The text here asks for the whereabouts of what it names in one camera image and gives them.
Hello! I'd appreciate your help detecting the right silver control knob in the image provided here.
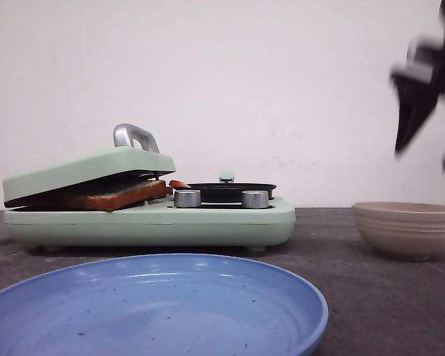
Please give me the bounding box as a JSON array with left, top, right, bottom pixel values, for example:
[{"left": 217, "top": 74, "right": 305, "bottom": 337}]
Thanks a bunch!
[{"left": 241, "top": 191, "right": 269, "bottom": 209}]

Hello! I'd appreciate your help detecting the beige ribbed bowl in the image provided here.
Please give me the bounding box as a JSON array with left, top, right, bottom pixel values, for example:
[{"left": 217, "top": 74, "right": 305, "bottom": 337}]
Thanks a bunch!
[{"left": 352, "top": 202, "right": 445, "bottom": 260}]

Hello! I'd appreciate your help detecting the silver control knob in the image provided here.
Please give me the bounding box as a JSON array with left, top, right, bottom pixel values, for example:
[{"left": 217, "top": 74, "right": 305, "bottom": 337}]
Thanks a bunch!
[
  {"left": 241, "top": 191, "right": 269, "bottom": 209},
  {"left": 174, "top": 189, "right": 202, "bottom": 208}
]

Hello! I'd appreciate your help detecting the orange shrimp piece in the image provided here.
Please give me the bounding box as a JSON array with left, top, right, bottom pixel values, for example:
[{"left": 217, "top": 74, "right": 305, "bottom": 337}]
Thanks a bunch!
[{"left": 169, "top": 179, "right": 191, "bottom": 189}]

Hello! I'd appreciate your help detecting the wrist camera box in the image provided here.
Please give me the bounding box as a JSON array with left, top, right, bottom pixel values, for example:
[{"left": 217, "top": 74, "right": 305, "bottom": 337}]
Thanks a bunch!
[{"left": 406, "top": 38, "right": 444, "bottom": 82}]

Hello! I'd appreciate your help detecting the green pan handle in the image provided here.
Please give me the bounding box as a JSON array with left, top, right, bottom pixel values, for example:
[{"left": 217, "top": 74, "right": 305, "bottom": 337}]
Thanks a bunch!
[{"left": 219, "top": 171, "right": 235, "bottom": 183}]

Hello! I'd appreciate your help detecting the left silver control knob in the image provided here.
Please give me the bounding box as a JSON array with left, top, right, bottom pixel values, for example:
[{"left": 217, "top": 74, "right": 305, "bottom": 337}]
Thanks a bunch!
[{"left": 174, "top": 189, "right": 202, "bottom": 208}]

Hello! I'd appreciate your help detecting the black round frying pan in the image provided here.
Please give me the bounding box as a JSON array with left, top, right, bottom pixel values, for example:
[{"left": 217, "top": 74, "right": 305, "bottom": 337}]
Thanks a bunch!
[{"left": 174, "top": 182, "right": 277, "bottom": 203}]

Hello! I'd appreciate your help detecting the sandwich maker lid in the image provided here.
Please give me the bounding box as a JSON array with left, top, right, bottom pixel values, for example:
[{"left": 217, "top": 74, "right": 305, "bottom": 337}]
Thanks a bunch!
[{"left": 2, "top": 124, "right": 176, "bottom": 208}]

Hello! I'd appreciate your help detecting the blue round plate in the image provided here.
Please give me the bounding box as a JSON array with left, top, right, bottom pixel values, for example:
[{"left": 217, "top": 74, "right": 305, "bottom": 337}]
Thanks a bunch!
[{"left": 0, "top": 254, "right": 329, "bottom": 355}]

